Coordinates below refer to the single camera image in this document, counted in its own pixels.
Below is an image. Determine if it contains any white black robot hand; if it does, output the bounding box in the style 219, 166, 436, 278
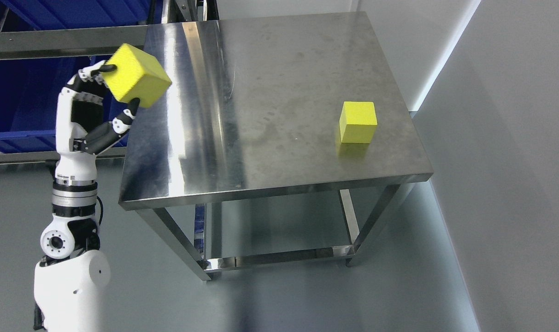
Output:
54, 63, 141, 185

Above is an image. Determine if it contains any yellow foam block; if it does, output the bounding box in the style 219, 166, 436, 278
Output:
101, 43, 172, 108
339, 101, 378, 144

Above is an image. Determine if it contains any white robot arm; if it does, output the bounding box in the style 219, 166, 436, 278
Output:
33, 179, 111, 332

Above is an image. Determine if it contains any metal shelf rack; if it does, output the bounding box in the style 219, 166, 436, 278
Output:
0, 0, 220, 166

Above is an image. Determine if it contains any blue plastic bin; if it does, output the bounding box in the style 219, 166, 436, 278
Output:
0, 0, 163, 153

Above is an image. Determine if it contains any stainless steel table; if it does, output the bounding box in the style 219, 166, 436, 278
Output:
119, 12, 434, 281

